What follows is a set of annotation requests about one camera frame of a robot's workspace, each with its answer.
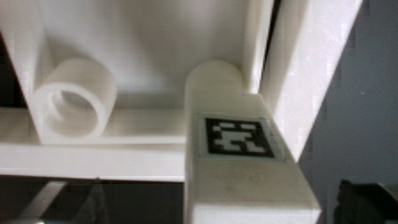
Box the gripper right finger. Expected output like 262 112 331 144
335 180 398 224

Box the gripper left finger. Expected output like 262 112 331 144
15 181 109 224

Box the white chair leg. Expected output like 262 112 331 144
182 60 321 224

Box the white chair seat part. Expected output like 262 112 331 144
0 0 273 182

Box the white U-shaped obstacle frame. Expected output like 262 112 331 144
260 0 362 160

